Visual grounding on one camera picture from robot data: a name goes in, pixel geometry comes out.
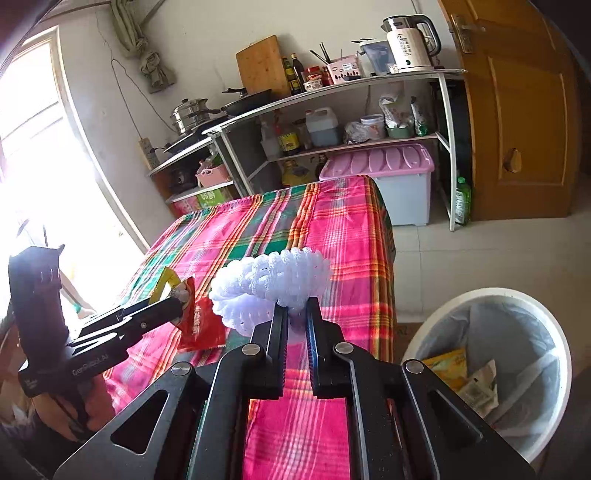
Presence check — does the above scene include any green white packet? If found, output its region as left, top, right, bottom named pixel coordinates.
left=411, top=99, right=432, bottom=136

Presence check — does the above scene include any steel steamer pot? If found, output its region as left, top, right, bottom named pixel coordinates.
left=170, top=98, right=222, bottom=136

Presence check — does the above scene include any cardboard piece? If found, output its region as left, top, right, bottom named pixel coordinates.
left=396, top=322, right=426, bottom=356

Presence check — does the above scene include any green plastic bottle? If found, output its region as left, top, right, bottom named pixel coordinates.
left=453, top=176, right=472, bottom=225

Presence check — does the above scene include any yellow label sauce bottle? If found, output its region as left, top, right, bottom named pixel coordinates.
left=277, top=124, right=303, bottom=155

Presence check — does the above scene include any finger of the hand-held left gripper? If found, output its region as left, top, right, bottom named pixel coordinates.
left=69, top=296, right=184, bottom=345
left=104, top=309, right=185, bottom=365

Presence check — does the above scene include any black frying pan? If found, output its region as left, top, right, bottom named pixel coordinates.
left=221, top=88, right=273, bottom=116

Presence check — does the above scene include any pink utensil holder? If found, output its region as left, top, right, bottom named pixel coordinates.
left=327, top=53, right=362, bottom=84

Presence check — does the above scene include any storage box with pink lid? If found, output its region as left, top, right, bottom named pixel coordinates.
left=318, top=143, right=435, bottom=227

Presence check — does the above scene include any plastic jug with dark liquid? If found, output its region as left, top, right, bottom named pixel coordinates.
left=305, top=107, right=341, bottom=148

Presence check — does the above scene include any person's left hand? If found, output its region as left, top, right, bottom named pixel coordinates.
left=36, top=375, right=116, bottom=442

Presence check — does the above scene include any wall power strip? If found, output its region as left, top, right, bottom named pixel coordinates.
left=137, top=137, right=155, bottom=171

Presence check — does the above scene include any black induction cooktop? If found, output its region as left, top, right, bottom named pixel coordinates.
left=163, top=131, right=211, bottom=154

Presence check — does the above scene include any white electric kettle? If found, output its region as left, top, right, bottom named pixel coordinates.
left=381, top=14, right=443, bottom=73

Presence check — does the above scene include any white plastic bottle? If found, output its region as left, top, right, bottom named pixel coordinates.
left=259, top=122, right=282, bottom=160

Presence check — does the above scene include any small pink basket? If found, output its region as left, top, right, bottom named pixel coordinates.
left=196, top=165, right=232, bottom=189

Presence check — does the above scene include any grey green packet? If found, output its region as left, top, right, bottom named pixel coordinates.
left=457, top=360, right=499, bottom=414

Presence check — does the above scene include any yellow snack wrapper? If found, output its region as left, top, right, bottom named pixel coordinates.
left=150, top=267, right=195, bottom=308
left=422, top=348, right=469, bottom=393

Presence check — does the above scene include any white metal kitchen rack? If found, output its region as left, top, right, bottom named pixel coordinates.
left=148, top=68, right=467, bottom=232

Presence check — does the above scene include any metal door handle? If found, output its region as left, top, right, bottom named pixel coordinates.
left=449, top=14, right=486, bottom=54

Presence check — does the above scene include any green white carton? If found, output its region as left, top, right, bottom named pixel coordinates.
left=171, top=182, right=236, bottom=217

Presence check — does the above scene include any clear water pitcher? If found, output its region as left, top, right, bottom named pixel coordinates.
left=358, top=39, right=395, bottom=77

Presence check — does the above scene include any window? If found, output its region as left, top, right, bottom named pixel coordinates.
left=0, top=28, right=153, bottom=324

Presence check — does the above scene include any dark oil bottle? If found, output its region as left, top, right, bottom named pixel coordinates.
left=290, top=53, right=305, bottom=94

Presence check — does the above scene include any wooden door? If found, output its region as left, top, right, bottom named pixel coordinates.
left=436, top=0, right=583, bottom=222

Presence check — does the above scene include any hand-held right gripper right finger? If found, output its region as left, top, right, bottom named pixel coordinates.
left=305, top=298, right=539, bottom=480

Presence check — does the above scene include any yellow cooking oil bottle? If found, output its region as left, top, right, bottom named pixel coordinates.
left=281, top=159, right=315, bottom=188

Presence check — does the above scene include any white round trash bin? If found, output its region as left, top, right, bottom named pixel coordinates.
left=399, top=287, right=573, bottom=464

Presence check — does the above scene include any pink plaid tablecloth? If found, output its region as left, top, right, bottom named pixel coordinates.
left=104, top=175, right=398, bottom=480

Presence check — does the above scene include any hanging curtain cloth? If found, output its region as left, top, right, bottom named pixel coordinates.
left=110, top=0, right=178, bottom=95

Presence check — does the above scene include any white foam fruit net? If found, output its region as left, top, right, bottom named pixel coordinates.
left=209, top=247, right=331, bottom=336

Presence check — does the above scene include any wooden cutting board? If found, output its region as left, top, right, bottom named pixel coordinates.
left=235, top=36, right=291, bottom=99

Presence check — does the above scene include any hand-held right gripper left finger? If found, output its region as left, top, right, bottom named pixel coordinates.
left=53, top=298, right=291, bottom=480

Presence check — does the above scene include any clear plastic bag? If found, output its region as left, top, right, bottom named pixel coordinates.
left=344, top=121, right=372, bottom=145

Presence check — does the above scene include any white plastic tub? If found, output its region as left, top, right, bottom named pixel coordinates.
left=360, top=114, right=386, bottom=139

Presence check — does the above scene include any clear plastic bin liner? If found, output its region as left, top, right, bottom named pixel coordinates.
left=416, top=300, right=561, bottom=444

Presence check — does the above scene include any filled plastic food bag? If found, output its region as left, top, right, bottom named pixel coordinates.
left=379, top=95, right=414, bottom=129

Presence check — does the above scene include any red snack packet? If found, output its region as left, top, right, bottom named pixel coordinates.
left=177, top=274, right=228, bottom=352

